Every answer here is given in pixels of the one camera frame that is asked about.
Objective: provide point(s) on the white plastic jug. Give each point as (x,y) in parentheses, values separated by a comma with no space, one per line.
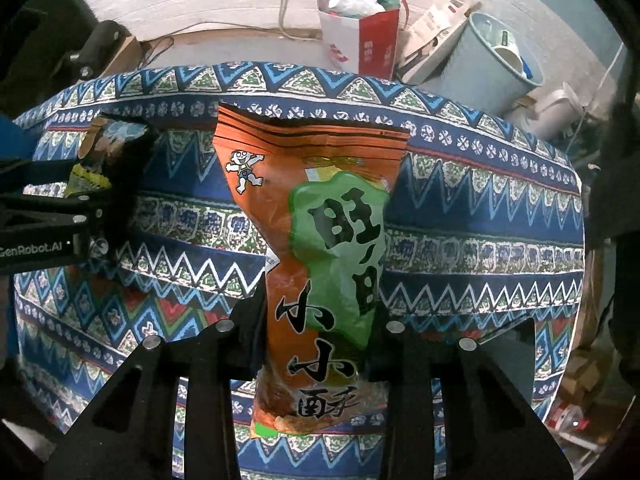
(550,105)

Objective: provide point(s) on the brown cardboard box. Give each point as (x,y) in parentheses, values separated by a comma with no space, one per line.
(580,375)

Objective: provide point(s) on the orange snack bag green label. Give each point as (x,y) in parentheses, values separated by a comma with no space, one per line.
(300,160)

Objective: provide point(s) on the blue box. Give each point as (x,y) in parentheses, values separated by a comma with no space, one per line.
(10,137)

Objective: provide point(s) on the black clamp stand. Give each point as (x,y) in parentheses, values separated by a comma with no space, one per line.
(102,35)

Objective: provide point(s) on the light blue bucket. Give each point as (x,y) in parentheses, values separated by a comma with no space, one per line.
(475,75)

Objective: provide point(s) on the red and white paper bag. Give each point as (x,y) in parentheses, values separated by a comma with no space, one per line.
(345,40)

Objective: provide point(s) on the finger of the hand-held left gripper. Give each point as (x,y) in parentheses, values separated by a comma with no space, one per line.
(50,212)
(45,172)

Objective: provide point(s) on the dark snack packet yellow edge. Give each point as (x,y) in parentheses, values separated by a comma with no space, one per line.
(107,145)

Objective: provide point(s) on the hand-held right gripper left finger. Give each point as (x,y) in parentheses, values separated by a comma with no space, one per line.
(210,400)

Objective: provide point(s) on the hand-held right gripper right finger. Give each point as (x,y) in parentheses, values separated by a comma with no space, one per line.
(425,400)

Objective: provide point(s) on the white cardboard pieces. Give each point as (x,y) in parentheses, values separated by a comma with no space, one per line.
(430,25)

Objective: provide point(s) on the patterned blue tablecloth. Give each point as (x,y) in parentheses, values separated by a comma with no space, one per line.
(475,240)

